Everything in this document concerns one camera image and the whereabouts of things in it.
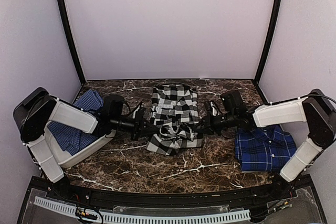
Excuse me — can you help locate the grey plastic bin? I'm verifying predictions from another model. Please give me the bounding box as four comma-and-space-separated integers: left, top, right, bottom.
45, 129, 117, 168

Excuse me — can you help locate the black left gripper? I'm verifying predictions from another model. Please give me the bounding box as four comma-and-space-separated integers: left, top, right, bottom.
110, 111, 159, 141

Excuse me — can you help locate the black white checked shirt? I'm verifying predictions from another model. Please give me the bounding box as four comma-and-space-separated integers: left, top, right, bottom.
146, 83, 203, 156

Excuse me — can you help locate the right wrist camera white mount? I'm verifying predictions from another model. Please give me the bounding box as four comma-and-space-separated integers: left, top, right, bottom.
204, 101, 220, 116

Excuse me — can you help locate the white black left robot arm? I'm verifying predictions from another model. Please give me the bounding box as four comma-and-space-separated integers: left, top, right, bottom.
13, 87, 159, 201

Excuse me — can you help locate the blue plaid folded shirt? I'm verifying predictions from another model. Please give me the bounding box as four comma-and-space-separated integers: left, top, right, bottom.
235, 125, 297, 172

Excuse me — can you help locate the small-check blue shirt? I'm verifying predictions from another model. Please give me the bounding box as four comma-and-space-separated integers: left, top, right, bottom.
47, 89, 103, 155

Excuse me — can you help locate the black corner frame post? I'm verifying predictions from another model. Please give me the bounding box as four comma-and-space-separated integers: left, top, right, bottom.
254, 0, 281, 85
57, 0, 86, 85

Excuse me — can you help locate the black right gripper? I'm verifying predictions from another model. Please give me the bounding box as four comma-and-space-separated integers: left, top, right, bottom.
193, 110, 237, 136

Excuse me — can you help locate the white slotted cable duct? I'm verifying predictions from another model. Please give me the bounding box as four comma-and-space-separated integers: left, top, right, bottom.
34, 196, 250, 223

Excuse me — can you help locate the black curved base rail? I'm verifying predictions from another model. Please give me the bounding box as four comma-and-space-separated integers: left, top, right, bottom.
17, 175, 327, 223

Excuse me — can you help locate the black corner frame post right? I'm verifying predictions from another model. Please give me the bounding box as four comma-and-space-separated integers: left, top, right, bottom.
254, 0, 281, 85

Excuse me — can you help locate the black corner frame post left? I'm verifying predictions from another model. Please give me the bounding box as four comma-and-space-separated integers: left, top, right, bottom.
57, 0, 86, 85

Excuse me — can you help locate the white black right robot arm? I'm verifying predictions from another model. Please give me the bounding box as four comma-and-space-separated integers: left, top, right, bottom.
195, 89, 335, 200

